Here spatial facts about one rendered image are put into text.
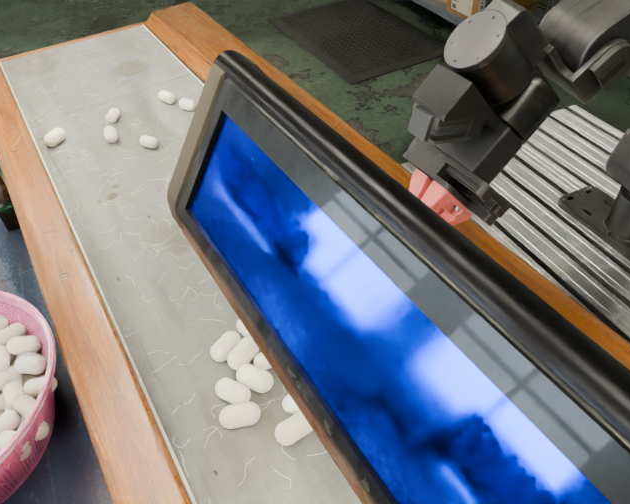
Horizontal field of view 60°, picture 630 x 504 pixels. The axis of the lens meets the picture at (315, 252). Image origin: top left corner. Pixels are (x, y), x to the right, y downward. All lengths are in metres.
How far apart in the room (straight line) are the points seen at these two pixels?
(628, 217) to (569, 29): 0.32
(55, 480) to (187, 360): 0.17
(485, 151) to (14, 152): 0.68
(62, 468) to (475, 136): 0.52
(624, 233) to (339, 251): 0.69
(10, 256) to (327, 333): 0.76
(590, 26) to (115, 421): 0.54
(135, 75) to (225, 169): 0.92
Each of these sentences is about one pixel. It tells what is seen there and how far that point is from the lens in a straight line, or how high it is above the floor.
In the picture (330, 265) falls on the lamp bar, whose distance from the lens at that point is 0.17.
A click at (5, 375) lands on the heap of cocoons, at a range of 0.65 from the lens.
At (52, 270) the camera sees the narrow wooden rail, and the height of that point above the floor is 0.76.
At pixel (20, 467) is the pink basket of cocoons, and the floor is 0.71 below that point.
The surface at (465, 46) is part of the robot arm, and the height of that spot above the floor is 1.00.
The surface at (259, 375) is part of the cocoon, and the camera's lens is 0.54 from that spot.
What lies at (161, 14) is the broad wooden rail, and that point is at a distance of 1.32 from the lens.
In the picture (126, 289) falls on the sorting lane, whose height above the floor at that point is 0.74.
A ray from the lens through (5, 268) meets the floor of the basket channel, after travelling 0.88.
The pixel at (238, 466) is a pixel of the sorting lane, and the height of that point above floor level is 0.74.
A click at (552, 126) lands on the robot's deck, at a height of 0.67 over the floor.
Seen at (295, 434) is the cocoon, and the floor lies 0.76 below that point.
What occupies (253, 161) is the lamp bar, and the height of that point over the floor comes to 1.09.
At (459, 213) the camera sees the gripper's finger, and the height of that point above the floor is 0.84.
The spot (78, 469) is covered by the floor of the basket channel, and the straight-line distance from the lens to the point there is 0.64.
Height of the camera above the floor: 1.21
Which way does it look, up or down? 44 degrees down
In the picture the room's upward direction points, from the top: 4 degrees counter-clockwise
